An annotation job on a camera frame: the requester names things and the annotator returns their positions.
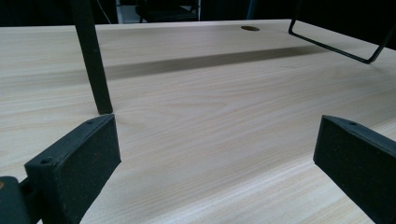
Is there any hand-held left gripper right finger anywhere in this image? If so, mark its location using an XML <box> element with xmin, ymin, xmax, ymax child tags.
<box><xmin>312</xmin><ymin>114</ymin><xmax>396</xmax><ymax>224</ymax></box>

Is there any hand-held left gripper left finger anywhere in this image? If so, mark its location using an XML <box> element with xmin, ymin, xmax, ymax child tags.
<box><xmin>23</xmin><ymin>113</ymin><xmax>122</xmax><ymax>224</ymax></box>

